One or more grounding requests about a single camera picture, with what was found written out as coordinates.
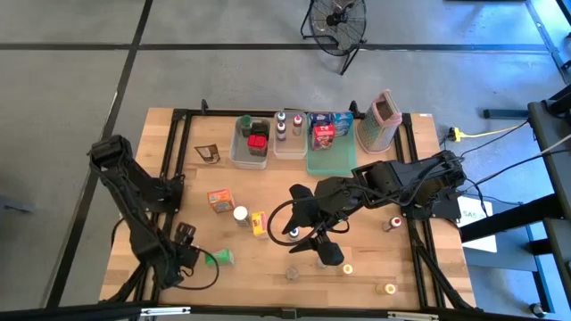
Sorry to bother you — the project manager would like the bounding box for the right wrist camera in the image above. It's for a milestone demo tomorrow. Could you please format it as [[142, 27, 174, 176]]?
[[315, 242, 345, 268]]

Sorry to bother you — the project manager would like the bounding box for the red lid sprinkles jar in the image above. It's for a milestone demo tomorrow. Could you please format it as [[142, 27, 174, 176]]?
[[247, 135, 269, 157]]

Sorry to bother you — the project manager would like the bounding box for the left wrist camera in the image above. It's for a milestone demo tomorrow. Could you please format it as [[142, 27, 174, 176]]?
[[173, 221, 198, 244]]

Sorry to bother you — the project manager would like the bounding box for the silver metal bracket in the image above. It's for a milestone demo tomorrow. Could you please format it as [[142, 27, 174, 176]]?
[[386, 310, 441, 321], [139, 306, 192, 317]]

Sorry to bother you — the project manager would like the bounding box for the yellow power plug cable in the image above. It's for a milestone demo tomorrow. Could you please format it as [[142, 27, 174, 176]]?
[[447, 119, 532, 144]]

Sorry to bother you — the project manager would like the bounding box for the grey plastic bin with handles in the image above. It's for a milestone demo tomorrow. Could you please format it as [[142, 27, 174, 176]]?
[[228, 116, 271, 171]]

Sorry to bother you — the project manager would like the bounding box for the light blue Rice Krispies box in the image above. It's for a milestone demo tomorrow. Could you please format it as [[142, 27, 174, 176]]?
[[332, 111, 355, 137]]

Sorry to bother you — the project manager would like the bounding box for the green black pepper tin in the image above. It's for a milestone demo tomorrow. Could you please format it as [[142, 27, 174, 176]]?
[[250, 120, 271, 139]]

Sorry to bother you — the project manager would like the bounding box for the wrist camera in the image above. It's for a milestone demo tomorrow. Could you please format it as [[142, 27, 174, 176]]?
[[315, 242, 345, 268], [173, 221, 198, 244]]

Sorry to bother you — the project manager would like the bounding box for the dark blue Frosted Flakes box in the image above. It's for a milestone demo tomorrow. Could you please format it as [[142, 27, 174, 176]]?
[[308, 111, 334, 135]]

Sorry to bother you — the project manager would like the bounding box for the black castor wheel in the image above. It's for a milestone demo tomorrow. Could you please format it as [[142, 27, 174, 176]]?
[[528, 301, 549, 319]]

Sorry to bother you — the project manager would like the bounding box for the yellow Corn Pops box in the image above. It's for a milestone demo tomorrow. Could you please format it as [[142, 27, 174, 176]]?
[[250, 210, 270, 240]]

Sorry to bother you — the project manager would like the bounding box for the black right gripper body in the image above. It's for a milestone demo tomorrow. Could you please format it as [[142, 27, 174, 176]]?
[[305, 177, 366, 225]]

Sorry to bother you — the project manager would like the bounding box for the red Froot Loops box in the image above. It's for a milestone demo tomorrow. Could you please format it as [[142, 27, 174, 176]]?
[[311, 123, 336, 152]]

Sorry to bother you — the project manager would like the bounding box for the black side table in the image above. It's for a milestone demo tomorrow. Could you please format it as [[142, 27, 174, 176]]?
[[459, 84, 571, 316]]

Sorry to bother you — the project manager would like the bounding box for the black aluminium table frame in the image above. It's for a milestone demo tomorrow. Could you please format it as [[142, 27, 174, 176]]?
[[0, 98, 571, 321]]

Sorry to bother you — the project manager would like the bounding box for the metal box grater pink handle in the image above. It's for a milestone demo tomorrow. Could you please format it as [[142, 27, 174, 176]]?
[[355, 88, 403, 155]]

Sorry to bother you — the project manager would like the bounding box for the orange Frosted Mini Wheats box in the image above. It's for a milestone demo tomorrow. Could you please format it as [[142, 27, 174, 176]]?
[[206, 188, 236, 214]]

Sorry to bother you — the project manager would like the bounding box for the teal plastic tray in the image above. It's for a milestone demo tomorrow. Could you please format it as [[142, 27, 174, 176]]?
[[305, 111, 359, 177]]

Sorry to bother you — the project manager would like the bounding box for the black floor fan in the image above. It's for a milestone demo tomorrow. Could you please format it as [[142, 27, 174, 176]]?
[[299, 0, 368, 76]]

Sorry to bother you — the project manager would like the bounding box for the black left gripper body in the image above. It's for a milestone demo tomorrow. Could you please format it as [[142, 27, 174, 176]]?
[[160, 243, 203, 287]]

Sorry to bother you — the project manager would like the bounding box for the white lid bagel seasoning jar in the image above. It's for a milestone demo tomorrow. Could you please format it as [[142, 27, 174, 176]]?
[[232, 205, 251, 227]]

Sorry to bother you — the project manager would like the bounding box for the small clear plastic bin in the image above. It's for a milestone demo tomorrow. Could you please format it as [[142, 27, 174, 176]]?
[[272, 111, 309, 161]]

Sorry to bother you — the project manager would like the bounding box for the white paper sheet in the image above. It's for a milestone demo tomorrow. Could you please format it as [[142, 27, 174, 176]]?
[[457, 195, 499, 254]]

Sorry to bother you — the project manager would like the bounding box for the green Apple Jacks box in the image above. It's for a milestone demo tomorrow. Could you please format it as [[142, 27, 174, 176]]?
[[204, 247, 236, 268]]

